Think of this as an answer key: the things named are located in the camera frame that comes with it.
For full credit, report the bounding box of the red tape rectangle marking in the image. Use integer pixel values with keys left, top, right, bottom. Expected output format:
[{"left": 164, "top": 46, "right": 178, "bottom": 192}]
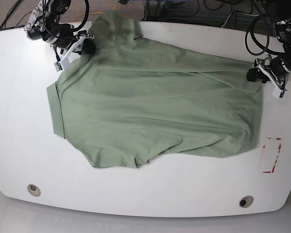
[{"left": 259, "top": 137, "right": 283, "bottom": 174}]

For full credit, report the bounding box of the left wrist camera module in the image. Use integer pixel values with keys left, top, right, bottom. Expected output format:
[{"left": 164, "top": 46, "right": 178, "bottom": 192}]
[{"left": 273, "top": 87, "right": 286, "bottom": 99}]

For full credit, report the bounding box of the white cable on floor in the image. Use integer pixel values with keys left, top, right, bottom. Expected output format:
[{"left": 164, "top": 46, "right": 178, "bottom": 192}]
[{"left": 220, "top": 12, "right": 260, "bottom": 29}]

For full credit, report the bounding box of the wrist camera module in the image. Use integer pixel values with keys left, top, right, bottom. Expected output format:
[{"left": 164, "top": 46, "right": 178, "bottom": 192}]
[
  {"left": 54, "top": 58, "right": 70, "bottom": 72},
  {"left": 273, "top": 87, "right": 286, "bottom": 99}
]

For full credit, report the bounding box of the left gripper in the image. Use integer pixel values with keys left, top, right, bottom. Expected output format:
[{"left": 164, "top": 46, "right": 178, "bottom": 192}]
[{"left": 246, "top": 54, "right": 290, "bottom": 91}]

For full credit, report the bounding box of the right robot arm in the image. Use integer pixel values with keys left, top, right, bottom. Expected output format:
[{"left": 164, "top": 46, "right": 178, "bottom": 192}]
[{"left": 24, "top": 0, "right": 96, "bottom": 63}]

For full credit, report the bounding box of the left table cable grommet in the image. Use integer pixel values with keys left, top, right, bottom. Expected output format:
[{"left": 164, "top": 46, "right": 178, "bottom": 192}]
[{"left": 27, "top": 184, "right": 41, "bottom": 197}]

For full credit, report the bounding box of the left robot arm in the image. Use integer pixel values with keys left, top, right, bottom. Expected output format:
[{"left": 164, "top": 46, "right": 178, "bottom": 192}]
[{"left": 245, "top": 0, "right": 291, "bottom": 99}]

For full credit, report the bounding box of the right table cable grommet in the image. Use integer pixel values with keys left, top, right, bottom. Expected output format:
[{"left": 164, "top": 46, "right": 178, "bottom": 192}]
[{"left": 239, "top": 196, "right": 254, "bottom": 208}]

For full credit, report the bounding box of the yellow cable on floor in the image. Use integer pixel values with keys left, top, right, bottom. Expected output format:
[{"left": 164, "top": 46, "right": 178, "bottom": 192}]
[{"left": 72, "top": 0, "right": 119, "bottom": 23}]

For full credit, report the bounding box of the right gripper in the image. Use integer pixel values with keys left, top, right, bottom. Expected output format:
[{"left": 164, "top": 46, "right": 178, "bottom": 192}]
[{"left": 60, "top": 30, "right": 96, "bottom": 60}]

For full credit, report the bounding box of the green polo t-shirt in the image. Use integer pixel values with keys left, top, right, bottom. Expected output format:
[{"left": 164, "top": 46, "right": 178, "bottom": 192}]
[{"left": 47, "top": 11, "right": 263, "bottom": 168}]

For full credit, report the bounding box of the table cable grommet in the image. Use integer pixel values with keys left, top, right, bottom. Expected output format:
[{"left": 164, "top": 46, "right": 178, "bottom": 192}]
[
  {"left": 27, "top": 184, "right": 41, "bottom": 197},
  {"left": 239, "top": 196, "right": 254, "bottom": 208}
]

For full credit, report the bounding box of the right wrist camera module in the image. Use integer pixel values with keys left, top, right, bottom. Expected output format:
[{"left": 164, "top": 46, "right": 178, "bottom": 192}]
[{"left": 54, "top": 58, "right": 70, "bottom": 72}]

